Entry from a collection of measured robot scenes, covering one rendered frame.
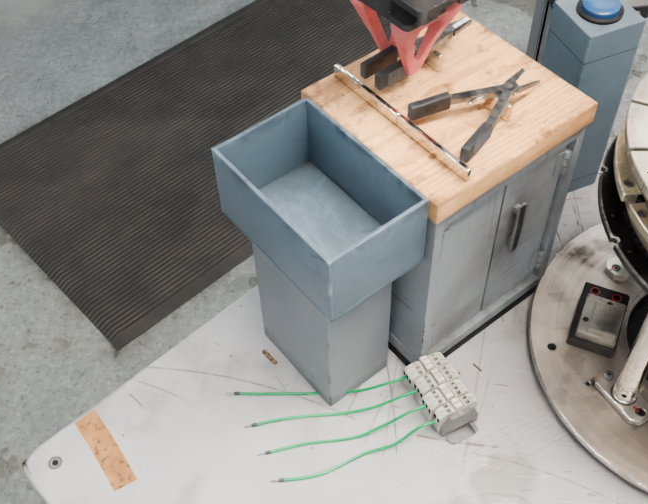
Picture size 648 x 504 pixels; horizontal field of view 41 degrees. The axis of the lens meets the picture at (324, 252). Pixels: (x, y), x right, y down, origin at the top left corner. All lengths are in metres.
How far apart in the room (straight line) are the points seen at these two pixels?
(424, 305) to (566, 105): 0.23
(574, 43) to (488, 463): 0.45
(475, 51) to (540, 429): 0.39
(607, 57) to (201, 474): 0.62
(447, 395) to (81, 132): 1.69
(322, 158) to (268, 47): 1.75
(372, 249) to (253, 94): 1.74
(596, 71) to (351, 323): 0.40
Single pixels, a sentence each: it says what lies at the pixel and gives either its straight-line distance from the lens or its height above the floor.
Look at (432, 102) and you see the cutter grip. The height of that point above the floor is 1.09.
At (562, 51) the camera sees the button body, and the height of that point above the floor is 0.99.
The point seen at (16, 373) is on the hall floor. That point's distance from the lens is 2.01.
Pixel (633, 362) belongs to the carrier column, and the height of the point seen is 0.88.
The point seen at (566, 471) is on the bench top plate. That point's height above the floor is 0.78.
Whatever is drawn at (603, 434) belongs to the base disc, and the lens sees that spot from 0.95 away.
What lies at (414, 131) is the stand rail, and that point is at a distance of 0.78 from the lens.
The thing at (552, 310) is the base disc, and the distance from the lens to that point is 1.01.
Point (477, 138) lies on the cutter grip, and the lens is 0.75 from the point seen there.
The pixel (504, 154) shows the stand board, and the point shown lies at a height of 1.07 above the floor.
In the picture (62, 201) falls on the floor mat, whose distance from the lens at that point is 2.26.
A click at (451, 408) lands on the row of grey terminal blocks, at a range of 0.91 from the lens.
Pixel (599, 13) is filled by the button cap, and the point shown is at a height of 1.04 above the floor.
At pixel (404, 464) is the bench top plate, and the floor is 0.78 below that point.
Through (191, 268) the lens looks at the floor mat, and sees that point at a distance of 2.05.
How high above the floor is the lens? 1.61
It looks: 51 degrees down
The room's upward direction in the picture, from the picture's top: 2 degrees counter-clockwise
